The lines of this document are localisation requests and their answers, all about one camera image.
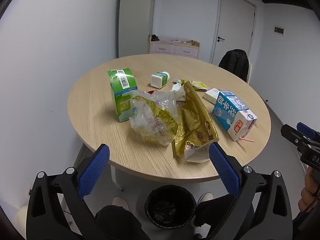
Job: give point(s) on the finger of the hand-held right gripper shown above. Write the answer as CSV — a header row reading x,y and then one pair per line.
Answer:
x,y
306,129
291,133

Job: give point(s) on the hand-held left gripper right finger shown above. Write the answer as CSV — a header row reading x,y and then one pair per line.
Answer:
x,y
225,170

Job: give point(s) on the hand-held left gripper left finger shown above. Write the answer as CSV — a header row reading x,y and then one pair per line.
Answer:
x,y
93,170

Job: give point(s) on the pink drinking straw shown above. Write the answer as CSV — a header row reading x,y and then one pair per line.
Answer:
x,y
246,139

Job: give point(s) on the blue white milk carton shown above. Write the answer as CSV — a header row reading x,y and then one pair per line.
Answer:
x,y
232,115

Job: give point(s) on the gold foil wrapper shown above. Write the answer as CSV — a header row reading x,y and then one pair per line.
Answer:
x,y
192,120

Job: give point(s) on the black trash bin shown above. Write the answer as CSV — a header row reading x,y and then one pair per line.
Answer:
x,y
170,205

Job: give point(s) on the clear plastic bag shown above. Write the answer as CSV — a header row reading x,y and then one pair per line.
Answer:
x,y
150,120

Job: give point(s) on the white packet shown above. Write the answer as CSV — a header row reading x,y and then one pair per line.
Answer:
x,y
211,95

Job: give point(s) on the green cardboard box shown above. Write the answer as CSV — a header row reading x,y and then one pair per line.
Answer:
x,y
122,90

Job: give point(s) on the yellow white snack wrapper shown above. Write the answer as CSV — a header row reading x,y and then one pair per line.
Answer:
x,y
198,85

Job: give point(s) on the white tissue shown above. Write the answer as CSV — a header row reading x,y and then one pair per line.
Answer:
x,y
175,87

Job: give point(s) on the red wrapper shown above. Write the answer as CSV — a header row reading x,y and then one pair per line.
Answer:
x,y
151,92

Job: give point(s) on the white bottle green label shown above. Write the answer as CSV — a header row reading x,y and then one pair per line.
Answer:
x,y
157,80

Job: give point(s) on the person's right hand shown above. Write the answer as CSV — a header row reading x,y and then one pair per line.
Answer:
x,y
307,197

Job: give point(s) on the person's right white shoe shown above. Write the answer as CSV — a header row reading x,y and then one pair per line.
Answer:
x,y
205,197

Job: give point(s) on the person's white shoe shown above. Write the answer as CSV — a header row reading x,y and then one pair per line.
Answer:
x,y
120,202
205,197

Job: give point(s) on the person's left white shoe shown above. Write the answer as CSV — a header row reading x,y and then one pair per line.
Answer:
x,y
120,202

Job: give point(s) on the person's right leg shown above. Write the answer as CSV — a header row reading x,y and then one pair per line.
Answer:
x,y
215,212

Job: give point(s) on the person's leg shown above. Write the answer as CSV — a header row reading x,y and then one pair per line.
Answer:
x,y
215,212
120,222

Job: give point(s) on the person's left leg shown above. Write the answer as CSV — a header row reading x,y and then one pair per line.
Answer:
x,y
120,222

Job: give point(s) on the round wooden table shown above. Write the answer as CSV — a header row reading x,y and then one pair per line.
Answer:
x,y
160,160

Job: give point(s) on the white chair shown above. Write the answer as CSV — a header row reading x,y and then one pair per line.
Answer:
x,y
249,72

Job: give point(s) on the white door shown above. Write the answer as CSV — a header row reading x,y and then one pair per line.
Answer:
x,y
235,25

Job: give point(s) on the brown item on cabinet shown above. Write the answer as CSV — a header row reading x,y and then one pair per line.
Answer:
x,y
192,42

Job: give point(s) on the white papers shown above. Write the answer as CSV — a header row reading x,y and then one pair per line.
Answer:
x,y
177,40

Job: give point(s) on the black item on cabinet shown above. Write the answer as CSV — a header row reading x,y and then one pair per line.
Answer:
x,y
155,38

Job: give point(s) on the dark wall panel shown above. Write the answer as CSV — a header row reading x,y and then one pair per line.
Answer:
x,y
279,30

